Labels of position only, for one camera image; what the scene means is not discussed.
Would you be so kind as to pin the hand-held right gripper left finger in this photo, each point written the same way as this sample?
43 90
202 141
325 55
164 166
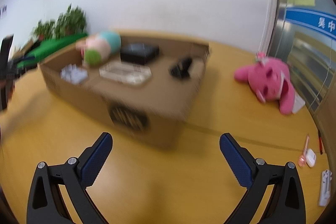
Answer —
92 166

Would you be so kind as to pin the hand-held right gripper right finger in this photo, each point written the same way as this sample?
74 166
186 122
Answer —
237 163

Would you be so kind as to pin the brown cardboard box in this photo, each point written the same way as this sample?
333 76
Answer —
78 94

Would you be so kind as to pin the black sunglasses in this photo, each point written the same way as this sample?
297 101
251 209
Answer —
181 67

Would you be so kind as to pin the wooden desktop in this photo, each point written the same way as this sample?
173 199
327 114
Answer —
162 176

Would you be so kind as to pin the green board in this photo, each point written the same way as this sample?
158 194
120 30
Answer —
50 47

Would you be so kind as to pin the green potted plant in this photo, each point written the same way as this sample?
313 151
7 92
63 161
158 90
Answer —
44 29
72 20

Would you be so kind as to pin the pink pen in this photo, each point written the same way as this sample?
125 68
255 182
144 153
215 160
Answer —
304 151

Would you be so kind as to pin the small white packet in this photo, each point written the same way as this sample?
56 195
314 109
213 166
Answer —
73 74

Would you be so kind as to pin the white earbuds case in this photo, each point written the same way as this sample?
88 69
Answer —
311 158

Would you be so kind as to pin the white paper sheet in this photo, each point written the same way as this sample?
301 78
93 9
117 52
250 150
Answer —
298 104

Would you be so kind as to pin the red pen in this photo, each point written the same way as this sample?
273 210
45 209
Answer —
320 142

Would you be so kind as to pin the pink rabbit plush toy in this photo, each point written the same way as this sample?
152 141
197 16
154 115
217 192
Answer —
267 79

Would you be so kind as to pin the white plastic gadget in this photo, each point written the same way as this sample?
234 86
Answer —
325 187

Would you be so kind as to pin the pink and teal pig plush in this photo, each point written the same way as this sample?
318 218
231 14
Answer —
101 44

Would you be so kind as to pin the clear plastic packet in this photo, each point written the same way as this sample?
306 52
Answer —
126 73

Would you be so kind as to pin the black product box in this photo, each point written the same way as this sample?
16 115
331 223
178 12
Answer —
139 53

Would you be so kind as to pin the blue door sign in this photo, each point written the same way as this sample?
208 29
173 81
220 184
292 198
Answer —
312 19

